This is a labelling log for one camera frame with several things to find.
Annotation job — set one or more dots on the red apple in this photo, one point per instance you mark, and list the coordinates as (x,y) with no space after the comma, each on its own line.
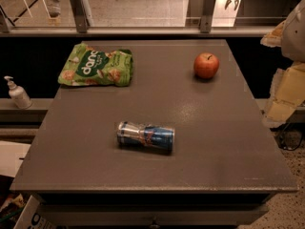
(206,65)

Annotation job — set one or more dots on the left metal railing post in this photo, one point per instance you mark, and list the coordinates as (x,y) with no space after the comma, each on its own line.
(79,16)

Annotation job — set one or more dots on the right metal railing post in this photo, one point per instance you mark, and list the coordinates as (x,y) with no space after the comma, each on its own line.
(207,16)

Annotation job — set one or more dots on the white cardboard box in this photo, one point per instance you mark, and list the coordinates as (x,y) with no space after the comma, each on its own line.
(30,218)

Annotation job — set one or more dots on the white pump bottle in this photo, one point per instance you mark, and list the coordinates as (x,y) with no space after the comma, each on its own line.
(18,94)

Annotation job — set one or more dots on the red bull can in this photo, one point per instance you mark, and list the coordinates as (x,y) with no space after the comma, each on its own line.
(134,134)

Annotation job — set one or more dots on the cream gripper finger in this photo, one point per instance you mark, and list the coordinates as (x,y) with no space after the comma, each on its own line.
(287,92)
(273,38)

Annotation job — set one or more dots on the grey cabinet table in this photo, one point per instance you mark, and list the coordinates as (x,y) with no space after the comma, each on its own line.
(182,145)

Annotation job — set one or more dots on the green snack bag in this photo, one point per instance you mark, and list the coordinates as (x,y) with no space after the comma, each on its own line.
(87,66)

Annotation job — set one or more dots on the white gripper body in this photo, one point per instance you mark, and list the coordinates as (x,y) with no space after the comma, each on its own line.
(295,35)

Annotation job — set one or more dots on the metal railing post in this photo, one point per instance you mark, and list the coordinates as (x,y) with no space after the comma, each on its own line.
(207,16)
(79,16)

